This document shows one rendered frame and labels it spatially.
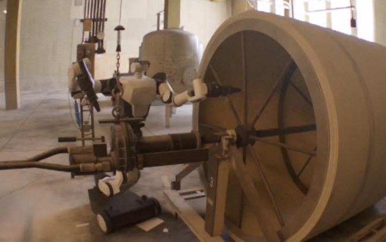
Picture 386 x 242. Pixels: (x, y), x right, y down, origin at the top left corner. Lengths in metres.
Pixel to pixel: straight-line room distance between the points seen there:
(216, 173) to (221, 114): 0.99
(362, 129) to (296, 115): 1.92
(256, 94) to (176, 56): 3.55
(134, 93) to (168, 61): 4.28
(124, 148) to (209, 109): 1.31
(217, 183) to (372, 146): 1.03
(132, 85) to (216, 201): 0.95
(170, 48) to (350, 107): 5.15
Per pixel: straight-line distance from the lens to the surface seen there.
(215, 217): 2.00
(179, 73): 6.22
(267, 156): 3.00
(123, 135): 1.53
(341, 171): 1.39
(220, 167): 1.84
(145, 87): 1.97
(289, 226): 1.66
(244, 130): 1.87
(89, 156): 1.60
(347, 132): 1.38
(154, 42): 6.30
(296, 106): 3.32
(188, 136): 1.70
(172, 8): 10.82
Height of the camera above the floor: 1.38
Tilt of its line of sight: 11 degrees down
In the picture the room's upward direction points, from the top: 1 degrees clockwise
